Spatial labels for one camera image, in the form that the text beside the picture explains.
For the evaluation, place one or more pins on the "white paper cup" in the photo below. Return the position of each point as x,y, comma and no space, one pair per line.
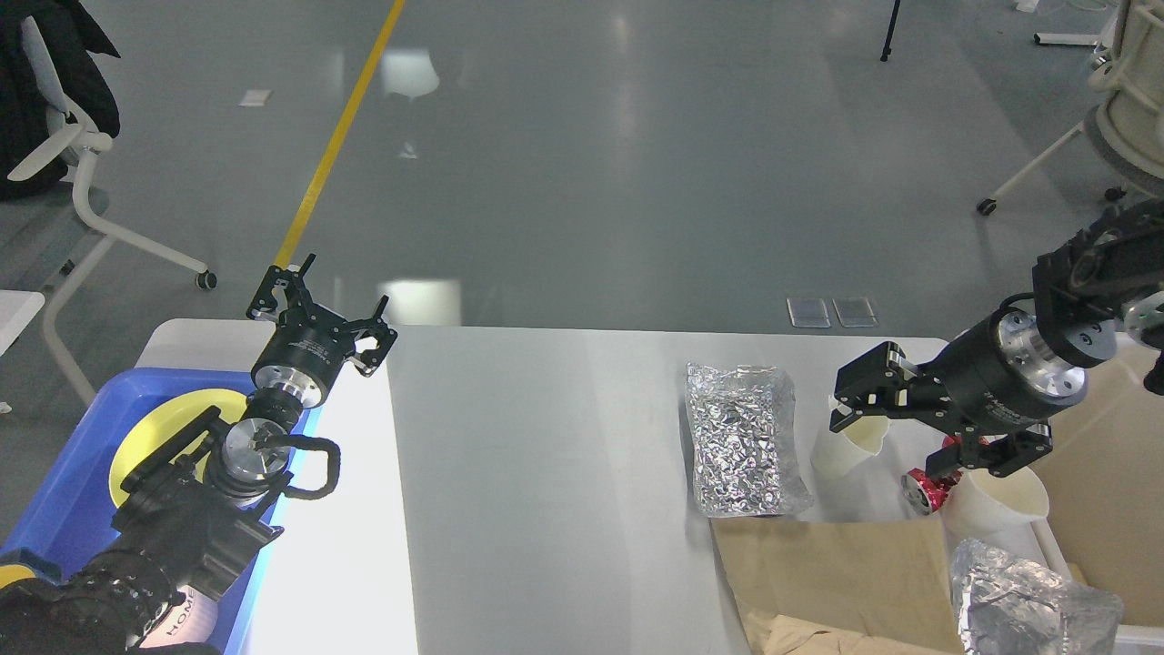
982,504
835,454

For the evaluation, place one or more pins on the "crumpled clear plastic bag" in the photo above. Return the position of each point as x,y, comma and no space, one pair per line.
1005,604

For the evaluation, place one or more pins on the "crushed red can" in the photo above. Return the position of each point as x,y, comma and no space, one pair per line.
926,492

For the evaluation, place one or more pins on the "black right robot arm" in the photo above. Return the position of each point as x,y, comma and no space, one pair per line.
1104,279

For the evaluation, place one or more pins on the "white office chair left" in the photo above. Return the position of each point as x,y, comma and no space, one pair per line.
74,138

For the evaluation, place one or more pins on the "blue mug yellow inside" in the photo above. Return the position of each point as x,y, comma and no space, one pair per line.
22,563

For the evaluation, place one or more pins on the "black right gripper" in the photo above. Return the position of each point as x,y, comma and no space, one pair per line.
1000,376

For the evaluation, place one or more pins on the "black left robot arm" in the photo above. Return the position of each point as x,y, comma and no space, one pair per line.
194,515

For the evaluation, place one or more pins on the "pink mug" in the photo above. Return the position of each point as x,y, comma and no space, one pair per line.
191,621

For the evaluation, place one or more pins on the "black tripod leg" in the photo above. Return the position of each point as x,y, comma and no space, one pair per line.
891,30

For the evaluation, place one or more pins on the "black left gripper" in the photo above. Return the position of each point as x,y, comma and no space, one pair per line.
307,351

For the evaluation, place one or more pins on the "yellow plate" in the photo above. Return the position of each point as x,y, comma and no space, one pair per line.
152,431

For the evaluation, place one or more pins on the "white office chair right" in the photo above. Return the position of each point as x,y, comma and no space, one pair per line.
1126,128

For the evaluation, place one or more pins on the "white office chair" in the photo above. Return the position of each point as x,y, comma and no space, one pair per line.
74,138
1126,128

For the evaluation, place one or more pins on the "blue plastic tray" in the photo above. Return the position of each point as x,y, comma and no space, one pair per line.
69,520

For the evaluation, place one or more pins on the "silver foil bag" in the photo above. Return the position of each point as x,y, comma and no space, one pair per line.
742,427

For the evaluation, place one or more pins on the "white side table corner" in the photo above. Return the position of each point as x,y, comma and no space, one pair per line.
18,309

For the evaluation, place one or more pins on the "beige plastic bin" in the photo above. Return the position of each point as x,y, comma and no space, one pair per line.
1104,481

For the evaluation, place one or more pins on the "brown paper bag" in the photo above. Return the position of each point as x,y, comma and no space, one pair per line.
855,587

